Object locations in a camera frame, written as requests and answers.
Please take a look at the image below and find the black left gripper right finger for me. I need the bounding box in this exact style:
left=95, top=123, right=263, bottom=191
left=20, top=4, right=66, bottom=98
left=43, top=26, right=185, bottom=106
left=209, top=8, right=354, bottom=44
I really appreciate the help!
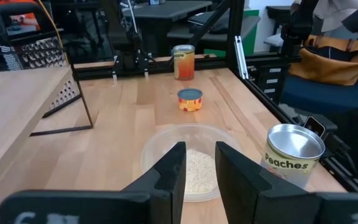
left=214, top=141, right=358, bottom=224

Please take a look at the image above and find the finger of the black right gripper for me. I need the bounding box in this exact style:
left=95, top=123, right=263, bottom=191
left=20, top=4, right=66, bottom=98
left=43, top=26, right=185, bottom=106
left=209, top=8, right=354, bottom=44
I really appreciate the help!
left=142, top=51, right=151, bottom=79
left=111, top=55, right=119, bottom=84

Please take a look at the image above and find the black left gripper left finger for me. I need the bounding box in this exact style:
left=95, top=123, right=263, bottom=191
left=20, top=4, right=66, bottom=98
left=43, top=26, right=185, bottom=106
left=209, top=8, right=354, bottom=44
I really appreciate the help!
left=0, top=141, right=187, bottom=224

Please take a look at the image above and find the tall pineapple can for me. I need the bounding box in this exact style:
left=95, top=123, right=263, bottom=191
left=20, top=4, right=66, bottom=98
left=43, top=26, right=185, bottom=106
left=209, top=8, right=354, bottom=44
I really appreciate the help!
left=171, top=44, right=196, bottom=82

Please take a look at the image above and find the short yellow pineapple rings can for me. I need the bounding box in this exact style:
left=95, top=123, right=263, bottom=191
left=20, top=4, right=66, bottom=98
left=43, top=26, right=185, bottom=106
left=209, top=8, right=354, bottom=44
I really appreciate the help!
left=177, top=88, right=204, bottom=113

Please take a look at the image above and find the tall peaches can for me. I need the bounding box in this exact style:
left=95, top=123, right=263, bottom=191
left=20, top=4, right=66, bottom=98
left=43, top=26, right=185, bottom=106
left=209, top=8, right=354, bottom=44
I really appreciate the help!
left=259, top=123, right=326, bottom=190

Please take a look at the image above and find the wooden shelf board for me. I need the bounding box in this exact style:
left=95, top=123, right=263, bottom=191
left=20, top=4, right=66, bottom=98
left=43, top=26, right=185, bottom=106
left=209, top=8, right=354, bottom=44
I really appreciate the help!
left=0, top=65, right=74, bottom=203

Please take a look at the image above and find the white rice heap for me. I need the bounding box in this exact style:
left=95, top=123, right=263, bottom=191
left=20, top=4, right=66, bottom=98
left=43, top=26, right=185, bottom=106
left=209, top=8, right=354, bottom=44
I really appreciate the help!
left=183, top=148, right=220, bottom=195

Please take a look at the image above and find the translucent plastic bowl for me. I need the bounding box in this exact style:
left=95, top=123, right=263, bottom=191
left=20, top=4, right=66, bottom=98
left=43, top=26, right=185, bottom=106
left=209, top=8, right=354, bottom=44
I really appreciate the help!
left=140, top=123, right=245, bottom=203

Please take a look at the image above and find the grey desk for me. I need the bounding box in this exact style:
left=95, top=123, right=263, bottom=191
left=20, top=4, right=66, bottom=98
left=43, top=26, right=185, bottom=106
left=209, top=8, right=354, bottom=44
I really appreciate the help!
left=121, top=0, right=214, bottom=58

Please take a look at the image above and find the metal box grater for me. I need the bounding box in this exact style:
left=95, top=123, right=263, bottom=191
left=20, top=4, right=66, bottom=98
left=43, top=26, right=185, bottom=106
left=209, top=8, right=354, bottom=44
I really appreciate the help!
left=0, top=2, right=82, bottom=111

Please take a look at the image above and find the green panel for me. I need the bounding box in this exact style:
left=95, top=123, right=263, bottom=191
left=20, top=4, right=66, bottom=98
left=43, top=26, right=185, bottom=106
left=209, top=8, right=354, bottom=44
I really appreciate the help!
left=203, top=8, right=260, bottom=57

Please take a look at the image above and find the black drawer cabinet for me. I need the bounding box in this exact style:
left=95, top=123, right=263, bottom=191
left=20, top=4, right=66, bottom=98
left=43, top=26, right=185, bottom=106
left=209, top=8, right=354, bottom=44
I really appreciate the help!
left=250, top=63, right=284, bottom=103

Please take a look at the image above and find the blue chair seat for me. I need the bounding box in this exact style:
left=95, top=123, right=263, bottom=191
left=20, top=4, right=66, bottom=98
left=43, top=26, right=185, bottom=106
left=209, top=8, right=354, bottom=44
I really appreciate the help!
left=278, top=73, right=358, bottom=118

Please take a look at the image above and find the tan leather bag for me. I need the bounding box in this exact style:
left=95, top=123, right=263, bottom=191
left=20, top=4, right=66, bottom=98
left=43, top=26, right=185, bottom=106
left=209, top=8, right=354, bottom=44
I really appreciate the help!
left=288, top=34, right=358, bottom=87

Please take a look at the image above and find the person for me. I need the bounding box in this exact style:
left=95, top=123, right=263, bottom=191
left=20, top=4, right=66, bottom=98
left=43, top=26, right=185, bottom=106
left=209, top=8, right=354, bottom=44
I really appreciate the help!
left=290, top=0, right=358, bottom=40

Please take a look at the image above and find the yellow hanging cable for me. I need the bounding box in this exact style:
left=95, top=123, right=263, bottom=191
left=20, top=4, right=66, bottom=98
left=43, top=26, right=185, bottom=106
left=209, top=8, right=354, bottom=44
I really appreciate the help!
left=35, top=0, right=67, bottom=50

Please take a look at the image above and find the wooden shelf with black frame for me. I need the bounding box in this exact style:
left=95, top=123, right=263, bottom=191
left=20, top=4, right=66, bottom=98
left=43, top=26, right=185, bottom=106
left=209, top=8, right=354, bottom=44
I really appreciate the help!
left=29, top=46, right=94, bottom=138

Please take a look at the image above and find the silver metal bracket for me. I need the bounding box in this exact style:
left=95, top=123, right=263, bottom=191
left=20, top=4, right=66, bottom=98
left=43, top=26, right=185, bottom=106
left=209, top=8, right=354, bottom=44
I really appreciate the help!
left=234, top=35, right=250, bottom=80

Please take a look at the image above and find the small black camera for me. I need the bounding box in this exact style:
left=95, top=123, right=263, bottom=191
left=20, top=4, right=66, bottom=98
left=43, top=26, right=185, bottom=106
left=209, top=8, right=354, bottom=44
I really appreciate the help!
left=302, top=115, right=327, bottom=140

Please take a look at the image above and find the black camera cable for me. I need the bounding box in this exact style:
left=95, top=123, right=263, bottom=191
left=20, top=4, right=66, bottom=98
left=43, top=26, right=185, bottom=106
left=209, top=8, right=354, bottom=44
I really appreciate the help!
left=323, top=133, right=358, bottom=177

